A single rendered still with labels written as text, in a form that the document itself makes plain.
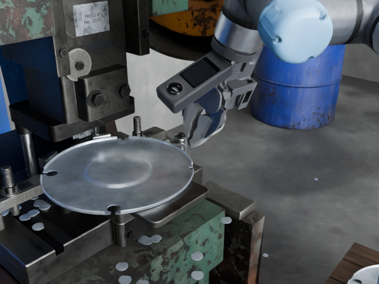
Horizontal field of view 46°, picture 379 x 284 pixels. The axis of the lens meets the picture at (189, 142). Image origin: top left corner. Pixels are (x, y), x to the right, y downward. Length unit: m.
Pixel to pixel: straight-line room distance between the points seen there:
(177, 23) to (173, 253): 0.55
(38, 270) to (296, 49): 0.55
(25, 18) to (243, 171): 1.90
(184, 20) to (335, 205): 1.41
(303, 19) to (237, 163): 2.03
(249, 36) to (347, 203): 1.72
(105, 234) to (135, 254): 0.07
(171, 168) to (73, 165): 0.20
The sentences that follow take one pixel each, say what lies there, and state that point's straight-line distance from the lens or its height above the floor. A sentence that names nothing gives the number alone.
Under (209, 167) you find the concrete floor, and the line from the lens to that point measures 2.47.
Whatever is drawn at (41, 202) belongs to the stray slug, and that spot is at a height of 0.71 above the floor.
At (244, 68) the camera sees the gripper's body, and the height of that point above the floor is 1.00.
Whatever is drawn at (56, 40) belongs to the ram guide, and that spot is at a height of 1.05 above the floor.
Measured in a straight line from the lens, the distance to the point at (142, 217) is 0.74.
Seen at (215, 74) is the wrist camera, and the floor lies 1.01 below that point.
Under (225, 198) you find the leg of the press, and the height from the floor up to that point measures 0.64.
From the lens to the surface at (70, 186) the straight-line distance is 0.84.
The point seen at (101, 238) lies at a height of 0.67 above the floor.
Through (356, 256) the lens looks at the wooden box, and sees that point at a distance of 1.41.
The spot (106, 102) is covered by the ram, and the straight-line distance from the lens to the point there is 0.82.
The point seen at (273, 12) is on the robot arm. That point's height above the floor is 1.12.
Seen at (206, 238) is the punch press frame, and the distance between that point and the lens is 0.98.
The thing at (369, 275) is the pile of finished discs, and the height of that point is 0.37.
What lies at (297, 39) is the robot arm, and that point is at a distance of 0.53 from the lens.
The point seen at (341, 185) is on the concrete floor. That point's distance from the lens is 2.44.
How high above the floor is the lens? 1.21
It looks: 26 degrees down
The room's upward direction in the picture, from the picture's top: straight up
